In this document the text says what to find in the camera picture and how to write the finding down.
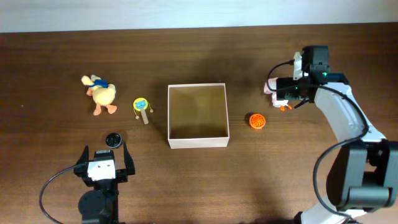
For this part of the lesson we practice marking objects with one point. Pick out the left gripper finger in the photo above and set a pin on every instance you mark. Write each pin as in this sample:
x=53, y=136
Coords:
x=128, y=161
x=84, y=158

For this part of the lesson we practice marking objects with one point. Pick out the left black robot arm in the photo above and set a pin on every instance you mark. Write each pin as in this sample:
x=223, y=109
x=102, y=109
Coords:
x=100, y=204

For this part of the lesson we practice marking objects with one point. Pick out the white duck pink hat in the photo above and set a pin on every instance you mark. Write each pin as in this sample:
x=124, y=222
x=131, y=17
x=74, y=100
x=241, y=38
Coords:
x=280, y=104

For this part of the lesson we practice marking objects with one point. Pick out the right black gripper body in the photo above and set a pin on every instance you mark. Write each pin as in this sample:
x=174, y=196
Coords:
x=290, y=88

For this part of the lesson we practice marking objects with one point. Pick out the orange round cage ball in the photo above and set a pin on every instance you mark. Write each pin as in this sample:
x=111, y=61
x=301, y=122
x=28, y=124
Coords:
x=257, y=121

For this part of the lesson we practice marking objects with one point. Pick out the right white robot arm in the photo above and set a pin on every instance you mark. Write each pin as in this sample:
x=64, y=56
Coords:
x=356, y=176

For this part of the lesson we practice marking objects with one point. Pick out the white cardboard box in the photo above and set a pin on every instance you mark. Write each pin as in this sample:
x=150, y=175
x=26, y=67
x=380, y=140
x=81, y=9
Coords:
x=197, y=116

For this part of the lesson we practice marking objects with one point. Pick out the black round puck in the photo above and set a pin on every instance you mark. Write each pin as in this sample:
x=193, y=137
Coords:
x=113, y=140

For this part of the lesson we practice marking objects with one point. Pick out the yellow rattle drum toy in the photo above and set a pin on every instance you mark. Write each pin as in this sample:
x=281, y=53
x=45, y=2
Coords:
x=140, y=105

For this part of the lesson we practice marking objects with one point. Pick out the yellow plush duck toy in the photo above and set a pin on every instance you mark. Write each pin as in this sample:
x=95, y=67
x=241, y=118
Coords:
x=102, y=93

